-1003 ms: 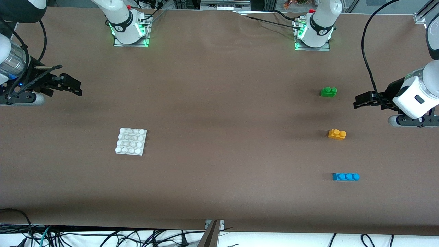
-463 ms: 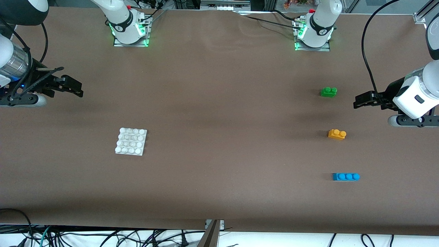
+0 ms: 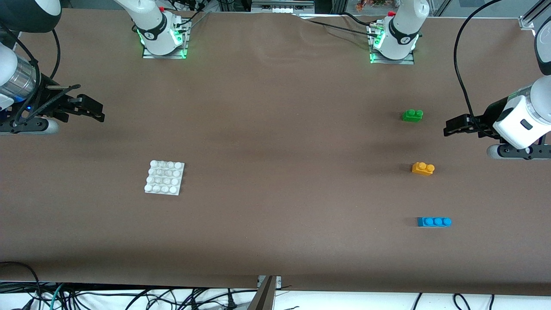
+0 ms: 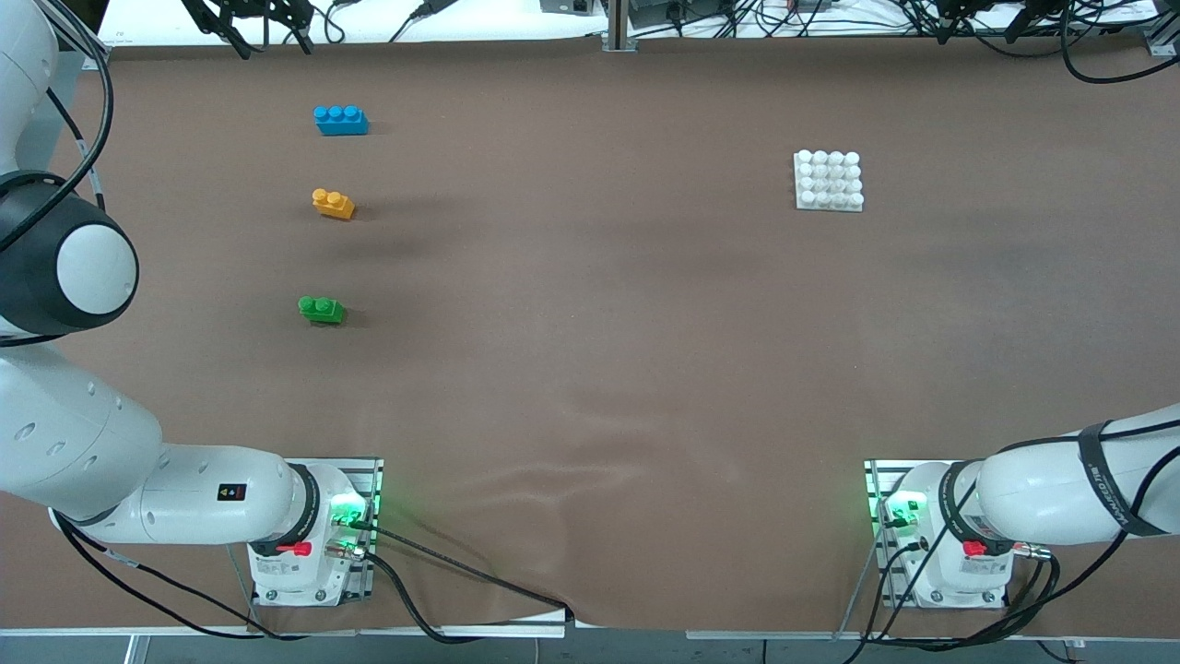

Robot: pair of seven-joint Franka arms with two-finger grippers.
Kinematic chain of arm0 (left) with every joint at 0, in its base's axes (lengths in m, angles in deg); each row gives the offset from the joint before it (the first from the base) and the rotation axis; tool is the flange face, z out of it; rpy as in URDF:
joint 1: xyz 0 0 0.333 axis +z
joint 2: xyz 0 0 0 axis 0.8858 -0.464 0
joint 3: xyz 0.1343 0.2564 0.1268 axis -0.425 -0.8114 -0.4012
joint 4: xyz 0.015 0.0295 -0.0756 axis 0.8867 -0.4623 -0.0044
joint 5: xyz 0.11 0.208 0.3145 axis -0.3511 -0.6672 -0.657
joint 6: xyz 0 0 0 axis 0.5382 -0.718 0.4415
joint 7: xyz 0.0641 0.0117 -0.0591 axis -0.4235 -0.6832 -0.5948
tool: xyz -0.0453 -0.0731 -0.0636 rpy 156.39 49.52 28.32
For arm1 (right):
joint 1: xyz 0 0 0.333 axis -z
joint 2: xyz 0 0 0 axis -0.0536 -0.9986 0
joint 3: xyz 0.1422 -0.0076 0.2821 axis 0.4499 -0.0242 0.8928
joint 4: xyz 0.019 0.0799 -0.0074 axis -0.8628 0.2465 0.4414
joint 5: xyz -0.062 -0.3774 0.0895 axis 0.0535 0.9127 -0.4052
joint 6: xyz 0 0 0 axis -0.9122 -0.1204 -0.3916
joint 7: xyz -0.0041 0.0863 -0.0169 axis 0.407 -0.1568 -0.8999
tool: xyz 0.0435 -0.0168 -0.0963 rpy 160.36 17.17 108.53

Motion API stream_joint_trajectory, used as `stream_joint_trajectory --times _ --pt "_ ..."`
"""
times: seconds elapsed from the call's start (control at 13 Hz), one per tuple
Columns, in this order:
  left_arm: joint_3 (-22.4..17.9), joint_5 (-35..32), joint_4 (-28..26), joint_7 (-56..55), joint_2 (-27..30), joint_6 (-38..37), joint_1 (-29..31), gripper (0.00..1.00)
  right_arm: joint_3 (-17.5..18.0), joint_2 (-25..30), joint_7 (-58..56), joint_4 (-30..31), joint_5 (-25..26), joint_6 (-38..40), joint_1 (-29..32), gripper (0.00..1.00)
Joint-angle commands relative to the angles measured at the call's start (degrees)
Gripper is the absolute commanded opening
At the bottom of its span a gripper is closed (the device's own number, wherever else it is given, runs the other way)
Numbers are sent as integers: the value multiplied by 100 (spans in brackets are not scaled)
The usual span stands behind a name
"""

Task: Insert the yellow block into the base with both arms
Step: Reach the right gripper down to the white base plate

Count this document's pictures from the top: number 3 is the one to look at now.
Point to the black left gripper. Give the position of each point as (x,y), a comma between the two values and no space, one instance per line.
(490,117)

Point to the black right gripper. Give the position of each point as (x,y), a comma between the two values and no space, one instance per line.
(48,104)

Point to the yellow two-stud block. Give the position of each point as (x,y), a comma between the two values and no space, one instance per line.
(422,169)

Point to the white studded base plate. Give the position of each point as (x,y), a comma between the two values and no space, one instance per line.
(163,178)

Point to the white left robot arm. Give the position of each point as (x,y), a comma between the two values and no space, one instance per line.
(407,21)

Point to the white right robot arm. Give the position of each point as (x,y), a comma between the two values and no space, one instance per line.
(150,17)

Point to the green two-stud block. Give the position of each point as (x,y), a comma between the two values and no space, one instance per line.
(412,116)

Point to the blue three-stud block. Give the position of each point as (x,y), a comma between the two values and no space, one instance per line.
(432,222)

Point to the brown table cover sheet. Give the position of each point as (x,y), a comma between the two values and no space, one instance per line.
(275,107)

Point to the metal table edge bracket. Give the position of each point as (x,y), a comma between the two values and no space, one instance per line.
(264,295)

